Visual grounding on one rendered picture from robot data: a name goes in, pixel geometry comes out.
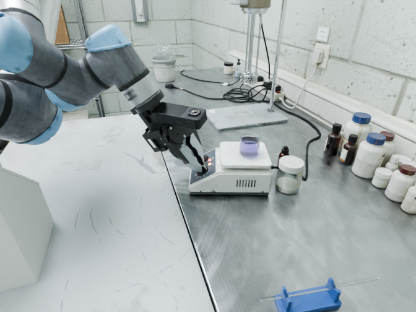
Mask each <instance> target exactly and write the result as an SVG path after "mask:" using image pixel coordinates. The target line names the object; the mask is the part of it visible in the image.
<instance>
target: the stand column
mask: <svg viewBox="0 0 416 312"><path fill-rule="evenodd" d="M286 3H287V0H282V7H281V13H280V23H279V32H278V38H277V48H276V54H275V63H274V73H273V79H272V88H271V99H270V104H269V108H268V109H267V111H268V112H274V108H273V104H274V94H275V85H276V80H277V71H278V65H279V56H280V47H281V41H282V32H283V27H284V18H285V8H286Z"/></svg>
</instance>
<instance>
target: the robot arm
mask: <svg viewBox="0 0 416 312"><path fill-rule="evenodd" d="M60 8H61V0H0V69H2V70H1V71H0V139H2V140H6V141H11V142H14V143H16V144H28V145H40V144H43V143H45V142H47V141H49V140H50V139H51V137H53V136H54V135H55V134H56V133H57V132H58V130H59V128H60V127H61V123H62V120H63V112H62V110H64V111H74V110H76V109H78V108H80V107H81V106H84V105H86V104H88V103H89V101H91V100H92V99H94V98H95V97H97V96H99V95H100V94H101V93H103V92H104V91H106V90H108V89H109V88H110V87H112V86H114V85H115V86H116V87H117V88H118V90H119V91H120V92H121V93H122V94H123V96H124V97H125V99H126V100H127V101H128V102H129V104H130V105H131V106H132V107H134V108H133V109H131V110H130V111H131V112H132V114H133V115H136V114H138V115H139V116H140V117H141V119H142V120H143V122H144V123H145V124H146V126H147V128H146V129H145V133H143V135H142V137H143V138H144V139H145V140H146V141H147V143H148V144H149V145H150V146H151V148H152V149H153V151H154V152H159V151H161V152H164V151H167V150H168V149H169V151H170V153H171V154H172V155H173V156H174V157H176V158H175V159H174V160H173V162H174V164H175V165H177V166H179V167H189V168H190V169H192V170H194V171H196V172H202V165H205V163H204V154H203V150H202V147H201V145H202V144H201V141H200V138H199V135H198V133H197V131H196V129H197V130H199V129H200V128H201V127H202V126H203V124H204V123H205V122H206V120H207V113H206V109H202V108H196V107H191V106H184V105H177V104H173V103H166V102H160V100H161V99H162V98H163V97H164V96H165V95H164V93H163V92H162V90H160V86H159V84H158V83H157V81H156V80H155V78H154V77H153V75H152V74H151V72H150V71H149V70H148V68H147V67H146V65H145V64H144V62H143V61H142V60H141V58H140V56H139V55H138V53H137V52H136V50H135V49H134V47H133V46H132V43H131V42H130V41H129V40H128V39H127V38H126V36H125V35H124V33H123V32H122V31H121V29H120V28H119V27H118V26H117V25H115V24H109V25H107V26H105V27H103V28H101V29H100V30H98V31H97V32H95V33H94V34H93V35H91V36H90V37H88V39H86V41H85V45H86V47H87V49H88V52H89V53H87V54H86V55H85V56H83V57H82V58H80V59H79V60H77V61H76V60H75V59H73V58H72V57H70V56H69V55H67V54H66V53H64V52H63V51H61V50H60V49H59V48H57V47H55V45H54V43H55V39H56V31H57V27H58V19H59V12H60ZM148 139H150V140H151V141H152V142H153V144H154V145H155V146H156V147H155V148H153V146H152V145H151V143H150V142H149V141H148ZM183 144H184V146H181V145H183ZM195 157H196V158H197V159H196V158H195Z"/></svg>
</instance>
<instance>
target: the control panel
mask: <svg viewBox="0 0 416 312"><path fill-rule="evenodd" d="M204 155H208V156H209V158H208V160H207V161H206V162H205V166H206V167H208V171H207V173H206V174H204V175H202V176H198V175H197V172H196V171H194V170H191V179H190V184H193V183H195V182H197V181H199V180H201V179H203V178H206V177H208V176H210V175H212V174H214V173H215V172H216V169H215V149H214V150H211V151H210V152H208V153H206V154H204ZM209 159H211V160H210V161H209ZM209 163H211V164H210V165H208V164H209Z"/></svg>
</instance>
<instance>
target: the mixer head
mask: <svg viewBox="0 0 416 312"><path fill-rule="evenodd" d="M230 4H233V5H240V8H241V11H243V13H244V14H265V13H266V12H267V11H268V8H270V7H271V0H230Z"/></svg>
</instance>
